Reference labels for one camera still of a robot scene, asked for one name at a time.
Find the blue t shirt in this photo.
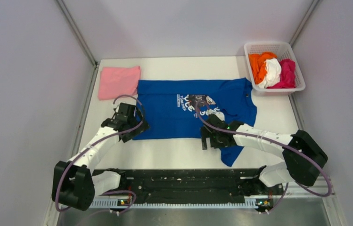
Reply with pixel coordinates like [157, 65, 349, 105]
[132, 77, 258, 168]

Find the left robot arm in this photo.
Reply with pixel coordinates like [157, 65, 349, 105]
[51, 103, 149, 212]

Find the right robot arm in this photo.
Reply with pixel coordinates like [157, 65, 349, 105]
[200, 114, 328, 194]

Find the folded pink t shirt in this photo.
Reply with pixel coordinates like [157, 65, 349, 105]
[98, 66, 141, 100]

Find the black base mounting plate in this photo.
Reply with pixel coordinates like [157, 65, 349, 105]
[108, 169, 283, 206]

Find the orange t shirt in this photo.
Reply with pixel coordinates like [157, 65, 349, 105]
[248, 51, 278, 84]

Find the white plastic basket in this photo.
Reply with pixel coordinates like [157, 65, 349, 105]
[244, 41, 306, 96]

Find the white t shirt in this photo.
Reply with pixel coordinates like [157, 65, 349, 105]
[257, 58, 282, 89]

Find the magenta t shirt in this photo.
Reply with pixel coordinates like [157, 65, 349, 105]
[267, 59, 296, 89]

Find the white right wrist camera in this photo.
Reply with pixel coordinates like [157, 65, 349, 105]
[215, 112, 225, 121]

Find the white slotted cable duct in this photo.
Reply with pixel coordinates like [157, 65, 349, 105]
[90, 197, 272, 209]

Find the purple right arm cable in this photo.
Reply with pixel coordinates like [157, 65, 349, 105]
[194, 104, 333, 214]

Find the left corner metal post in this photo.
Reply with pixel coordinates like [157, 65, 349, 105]
[54, 0, 98, 68]

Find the corner metal post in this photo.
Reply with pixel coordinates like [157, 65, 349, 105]
[289, 0, 323, 46]
[54, 0, 98, 68]

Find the right corner metal post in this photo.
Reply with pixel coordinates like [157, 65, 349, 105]
[289, 0, 323, 46]

